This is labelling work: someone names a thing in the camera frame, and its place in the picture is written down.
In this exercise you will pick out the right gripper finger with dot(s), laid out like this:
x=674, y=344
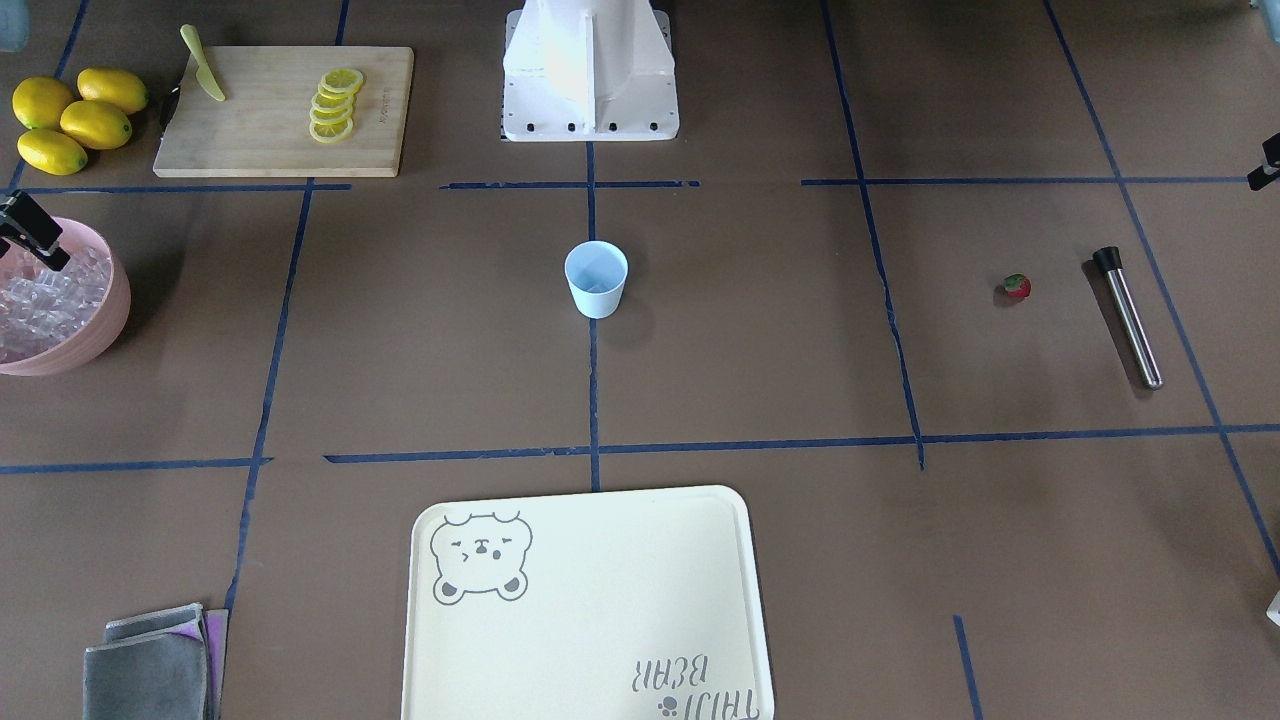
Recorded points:
x=24, y=224

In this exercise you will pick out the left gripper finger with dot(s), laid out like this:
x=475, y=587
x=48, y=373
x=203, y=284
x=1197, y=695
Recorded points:
x=1268, y=171

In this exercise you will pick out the steel muddler black tip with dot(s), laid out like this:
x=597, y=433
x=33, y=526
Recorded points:
x=1111, y=267

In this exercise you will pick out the clear ice cubes pile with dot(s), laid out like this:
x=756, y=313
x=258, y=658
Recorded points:
x=41, y=308

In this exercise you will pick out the light blue cup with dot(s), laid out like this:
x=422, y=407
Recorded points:
x=596, y=273

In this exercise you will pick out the yellow lemon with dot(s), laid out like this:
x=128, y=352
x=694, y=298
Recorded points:
x=39, y=101
x=52, y=152
x=116, y=86
x=96, y=124

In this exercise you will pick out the pink bowl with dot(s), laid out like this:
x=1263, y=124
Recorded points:
x=105, y=325

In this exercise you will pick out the yellow-green knife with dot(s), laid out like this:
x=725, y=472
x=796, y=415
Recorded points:
x=204, y=76

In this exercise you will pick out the wooden cutting board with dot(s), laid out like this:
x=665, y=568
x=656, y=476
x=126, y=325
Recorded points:
x=261, y=128

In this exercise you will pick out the red strawberry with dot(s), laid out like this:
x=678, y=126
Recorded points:
x=1016, y=286

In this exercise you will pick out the lemon slices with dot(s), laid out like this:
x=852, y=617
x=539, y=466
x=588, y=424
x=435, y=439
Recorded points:
x=331, y=117

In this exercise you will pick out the grey folded cloth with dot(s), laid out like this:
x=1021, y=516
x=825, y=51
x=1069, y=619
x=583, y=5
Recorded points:
x=164, y=664

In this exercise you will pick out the cream bear tray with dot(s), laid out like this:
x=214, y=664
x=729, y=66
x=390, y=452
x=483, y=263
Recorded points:
x=639, y=604

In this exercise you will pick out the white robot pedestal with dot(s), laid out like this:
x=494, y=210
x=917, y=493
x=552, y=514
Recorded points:
x=588, y=71

